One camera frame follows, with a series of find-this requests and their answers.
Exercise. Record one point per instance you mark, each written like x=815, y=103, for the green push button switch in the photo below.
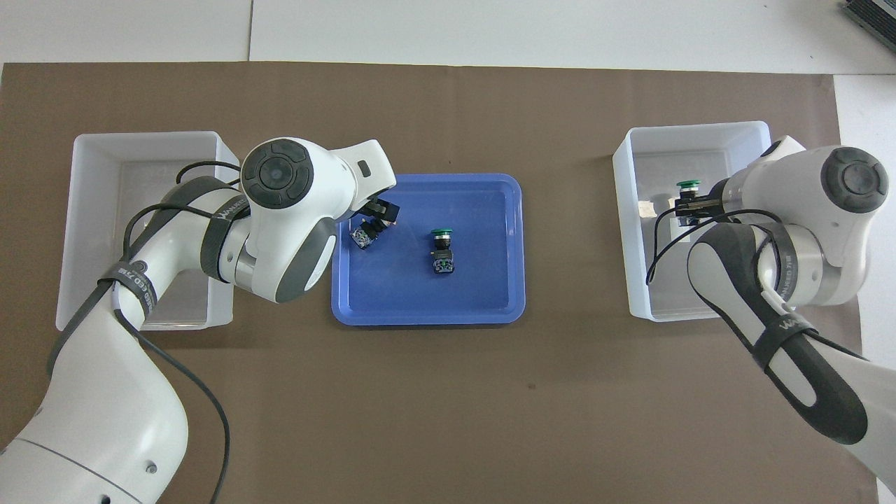
x=688, y=185
x=442, y=253

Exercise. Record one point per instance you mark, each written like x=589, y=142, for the translucent white plastic box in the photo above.
x=651, y=161
x=98, y=210

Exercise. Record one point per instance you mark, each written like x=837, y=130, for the grey ribbed device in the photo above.
x=871, y=12

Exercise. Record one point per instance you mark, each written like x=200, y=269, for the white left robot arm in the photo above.
x=105, y=420

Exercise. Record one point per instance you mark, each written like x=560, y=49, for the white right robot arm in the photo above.
x=819, y=196

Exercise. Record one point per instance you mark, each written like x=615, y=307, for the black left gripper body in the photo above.
x=383, y=208

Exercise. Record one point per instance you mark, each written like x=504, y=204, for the blue plastic tray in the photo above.
x=420, y=301

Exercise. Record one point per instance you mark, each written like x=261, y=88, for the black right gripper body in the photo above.
x=714, y=199

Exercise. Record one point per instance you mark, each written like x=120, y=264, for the yellow push button switch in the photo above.
x=362, y=238

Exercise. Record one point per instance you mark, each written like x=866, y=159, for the brown paper mat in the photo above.
x=448, y=392

